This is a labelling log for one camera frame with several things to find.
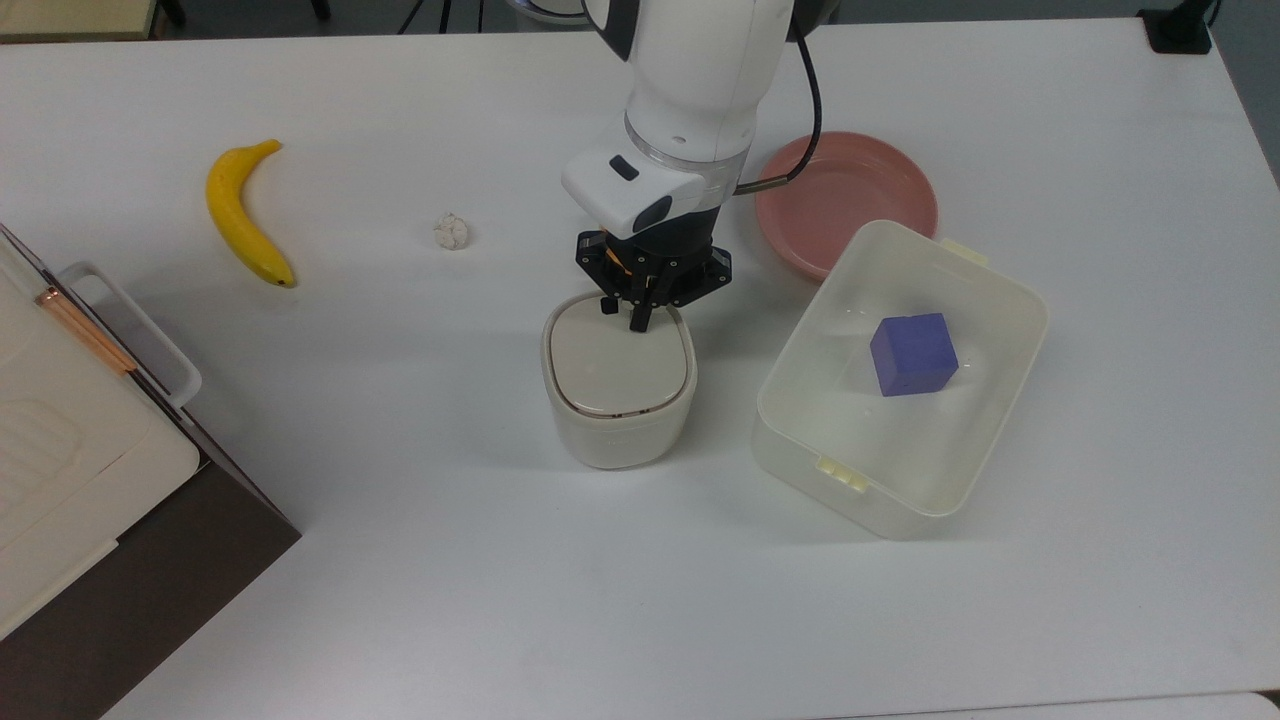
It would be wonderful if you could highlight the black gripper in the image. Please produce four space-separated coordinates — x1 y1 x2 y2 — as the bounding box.
575 205 733 334

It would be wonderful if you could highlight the small cream trash can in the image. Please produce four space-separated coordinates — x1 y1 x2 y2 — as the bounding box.
541 292 699 471

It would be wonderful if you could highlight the pink plate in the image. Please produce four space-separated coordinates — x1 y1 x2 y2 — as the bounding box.
754 131 939 283

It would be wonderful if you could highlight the translucent white plastic container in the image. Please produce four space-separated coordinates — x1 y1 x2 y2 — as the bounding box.
752 219 1050 542

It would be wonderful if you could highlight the purple cube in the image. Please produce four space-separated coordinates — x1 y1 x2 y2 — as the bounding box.
869 313 961 398

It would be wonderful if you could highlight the yellow banana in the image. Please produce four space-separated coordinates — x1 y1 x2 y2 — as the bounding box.
206 139 298 289

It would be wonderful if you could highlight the orange strip on cream box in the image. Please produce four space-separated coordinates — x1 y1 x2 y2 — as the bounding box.
36 286 137 375

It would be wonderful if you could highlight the dark brown drawer cabinet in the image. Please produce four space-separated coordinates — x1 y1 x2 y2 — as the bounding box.
0 222 303 720

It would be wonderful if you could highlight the black table clamp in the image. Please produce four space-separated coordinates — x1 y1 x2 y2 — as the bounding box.
1138 0 1217 55

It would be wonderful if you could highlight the wooden desk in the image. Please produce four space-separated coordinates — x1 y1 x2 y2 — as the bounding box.
0 0 161 43

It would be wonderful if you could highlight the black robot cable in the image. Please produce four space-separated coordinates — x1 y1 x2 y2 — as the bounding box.
735 35 826 196

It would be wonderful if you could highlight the white drawer handle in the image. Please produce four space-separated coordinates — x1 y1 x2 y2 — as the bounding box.
57 261 203 409

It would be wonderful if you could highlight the cream storage box with handles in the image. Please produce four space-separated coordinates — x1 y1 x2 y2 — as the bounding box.
0 235 201 641

